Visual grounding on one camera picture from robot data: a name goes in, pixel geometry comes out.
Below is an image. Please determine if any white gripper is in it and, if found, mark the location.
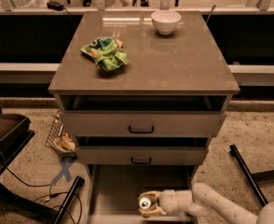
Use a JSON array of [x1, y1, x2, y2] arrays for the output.
[[139, 189, 193, 217]]

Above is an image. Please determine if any redbull can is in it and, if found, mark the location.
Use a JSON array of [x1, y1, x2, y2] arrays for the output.
[[139, 197, 152, 210]]

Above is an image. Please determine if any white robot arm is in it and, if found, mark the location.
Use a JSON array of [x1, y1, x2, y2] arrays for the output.
[[138, 183, 274, 224]]

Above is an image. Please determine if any bottom open drawer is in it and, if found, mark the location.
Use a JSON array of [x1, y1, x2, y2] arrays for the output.
[[88, 165, 198, 224]]

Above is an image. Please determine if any middle grey drawer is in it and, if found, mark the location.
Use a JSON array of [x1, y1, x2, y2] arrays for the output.
[[75, 147, 206, 165]]

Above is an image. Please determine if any grey drawer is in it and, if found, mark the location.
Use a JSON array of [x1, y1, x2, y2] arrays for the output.
[[75, 147, 206, 165], [61, 111, 226, 137]]

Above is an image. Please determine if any grey drawer cabinet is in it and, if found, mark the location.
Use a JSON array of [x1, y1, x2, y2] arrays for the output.
[[48, 10, 240, 173]]

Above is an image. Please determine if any top grey drawer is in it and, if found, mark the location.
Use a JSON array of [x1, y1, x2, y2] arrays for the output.
[[61, 111, 226, 137]]

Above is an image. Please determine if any black stand leg left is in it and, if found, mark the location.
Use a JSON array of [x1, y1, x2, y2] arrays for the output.
[[51, 175, 85, 224]]

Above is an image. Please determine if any black stand leg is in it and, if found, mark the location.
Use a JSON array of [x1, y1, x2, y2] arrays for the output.
[[51, 175, 85, 224], [229, 145, 274, 206]]

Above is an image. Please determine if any blue tape cross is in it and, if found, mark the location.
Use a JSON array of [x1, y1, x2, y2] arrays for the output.
[[50, 157, 76, 185]]

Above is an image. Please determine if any black stand leg right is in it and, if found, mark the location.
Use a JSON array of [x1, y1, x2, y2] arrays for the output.
[[229, 145, 274, 206]]

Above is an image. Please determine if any green crumpled chip bag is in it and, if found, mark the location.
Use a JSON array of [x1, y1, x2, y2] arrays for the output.
[[80, 36, 130, 72]]

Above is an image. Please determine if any black chair left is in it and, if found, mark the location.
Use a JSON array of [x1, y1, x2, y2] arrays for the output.
[[0, 106, 58, 222]]

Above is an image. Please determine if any white ceramic bowl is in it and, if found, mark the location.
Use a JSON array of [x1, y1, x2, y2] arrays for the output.
[[151, 10, 182, 35]]

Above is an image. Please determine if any black power adapter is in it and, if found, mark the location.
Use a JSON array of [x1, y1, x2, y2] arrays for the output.
[[47, 1, 64, 11]]

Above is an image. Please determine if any black floor cable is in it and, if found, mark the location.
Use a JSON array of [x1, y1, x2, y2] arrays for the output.
[[0, 147, 83, 224]]

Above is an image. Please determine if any wire basket on floor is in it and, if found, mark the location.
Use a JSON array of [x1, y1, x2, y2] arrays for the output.
[[45, 113, 76, 158]]

